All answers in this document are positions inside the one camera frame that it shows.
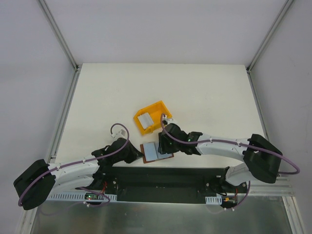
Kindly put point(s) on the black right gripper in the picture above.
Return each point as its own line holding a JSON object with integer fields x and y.
{"x": 163, "y": 144}

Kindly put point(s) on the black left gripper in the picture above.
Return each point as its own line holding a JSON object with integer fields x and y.
{"x": 132, "y": 154}

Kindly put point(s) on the brown leather card holder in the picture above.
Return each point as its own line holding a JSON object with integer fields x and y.
{"x": 151, "y": 154}

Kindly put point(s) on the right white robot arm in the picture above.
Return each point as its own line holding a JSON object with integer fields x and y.
{"x": 260, "y": 160}

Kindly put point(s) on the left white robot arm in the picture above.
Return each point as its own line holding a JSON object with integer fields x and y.
{"x": 42, "y": 180}

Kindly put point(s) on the stack of credit cards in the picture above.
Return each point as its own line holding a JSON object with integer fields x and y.
{"x": 145, "y": 120}

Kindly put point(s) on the yellow plastic bin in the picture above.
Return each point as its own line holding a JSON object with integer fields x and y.
{"x": 155, "y": 110}

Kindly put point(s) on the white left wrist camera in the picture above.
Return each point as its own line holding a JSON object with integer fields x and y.
{"x": 120, "y": 134}

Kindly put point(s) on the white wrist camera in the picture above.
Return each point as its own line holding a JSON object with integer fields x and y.
{"x": 120, "y": 134}
{"x": 166, "y": 120}

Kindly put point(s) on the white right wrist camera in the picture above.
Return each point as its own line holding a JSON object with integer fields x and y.
{"x": 166, "y": 120}

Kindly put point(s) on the left white cable duct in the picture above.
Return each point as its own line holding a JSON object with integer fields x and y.
{"x": 82, "y": 196}

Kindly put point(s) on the white cable duct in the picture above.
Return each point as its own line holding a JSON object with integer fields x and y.
{"x": 82, "y": 196}
{"x": 213, "y": 200}

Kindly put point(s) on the right white cable duct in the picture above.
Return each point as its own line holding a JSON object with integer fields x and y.
{"x": 213, "y": 200}

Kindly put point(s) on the left aluminium frame post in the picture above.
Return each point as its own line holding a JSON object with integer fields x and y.
{"x": 58, "y": 34}

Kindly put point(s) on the aluminium frame post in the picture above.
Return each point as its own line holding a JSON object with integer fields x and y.
{"x": 58, "y": 34}
{"x": 270, "y": 33}

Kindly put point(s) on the right aluminium frame post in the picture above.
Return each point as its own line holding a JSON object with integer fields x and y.
{"x": 270, "y": 33}

